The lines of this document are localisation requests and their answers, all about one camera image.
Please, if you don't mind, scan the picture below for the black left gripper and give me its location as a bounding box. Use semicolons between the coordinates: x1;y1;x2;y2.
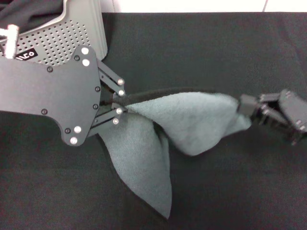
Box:
0;45;129;147

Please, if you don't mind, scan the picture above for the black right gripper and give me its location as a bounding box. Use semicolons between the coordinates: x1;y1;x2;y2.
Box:
236;89;307;146

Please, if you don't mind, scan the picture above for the grey-blue towel with black hem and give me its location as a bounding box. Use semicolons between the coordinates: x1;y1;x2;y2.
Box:
97;87;253;220

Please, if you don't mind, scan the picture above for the grey perforated storage box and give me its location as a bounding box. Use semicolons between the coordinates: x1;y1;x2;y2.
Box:
0;0;108;67

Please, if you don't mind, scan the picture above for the black tablecloth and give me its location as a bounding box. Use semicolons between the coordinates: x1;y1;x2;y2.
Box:
0;11;307;230

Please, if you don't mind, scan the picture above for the silver left plug connector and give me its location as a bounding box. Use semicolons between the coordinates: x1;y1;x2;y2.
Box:
0;23;20;60

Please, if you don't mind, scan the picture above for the dark cloth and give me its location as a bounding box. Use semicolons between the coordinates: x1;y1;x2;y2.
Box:
0;0;66;31

